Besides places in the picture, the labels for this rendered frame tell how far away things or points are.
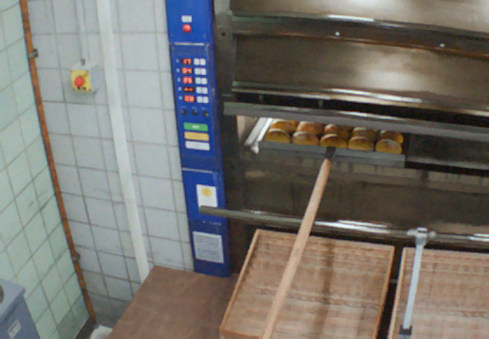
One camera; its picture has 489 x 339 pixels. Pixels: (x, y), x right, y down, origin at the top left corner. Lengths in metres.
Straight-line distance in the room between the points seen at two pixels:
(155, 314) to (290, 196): 0.72
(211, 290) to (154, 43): 1.03
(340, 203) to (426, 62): 0.64
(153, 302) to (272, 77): 1.05
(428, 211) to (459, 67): 0.58
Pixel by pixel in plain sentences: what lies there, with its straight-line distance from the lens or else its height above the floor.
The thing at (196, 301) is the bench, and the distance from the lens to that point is 2.52.
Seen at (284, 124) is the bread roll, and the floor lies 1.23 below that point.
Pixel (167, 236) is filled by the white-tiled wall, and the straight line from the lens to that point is 2.65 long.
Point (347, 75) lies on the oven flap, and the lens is 2.05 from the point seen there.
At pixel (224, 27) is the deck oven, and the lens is 2.11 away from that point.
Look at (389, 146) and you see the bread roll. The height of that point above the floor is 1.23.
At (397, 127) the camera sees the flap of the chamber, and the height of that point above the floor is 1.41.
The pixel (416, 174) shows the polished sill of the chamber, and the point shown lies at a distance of 2.20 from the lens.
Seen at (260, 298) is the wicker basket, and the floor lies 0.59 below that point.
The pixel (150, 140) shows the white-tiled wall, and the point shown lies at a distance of 2.41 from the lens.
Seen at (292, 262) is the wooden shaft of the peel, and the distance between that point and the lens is 1.71.
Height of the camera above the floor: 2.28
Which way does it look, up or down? 29 degrees down
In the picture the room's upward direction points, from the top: 3 degrees counter-clockwise
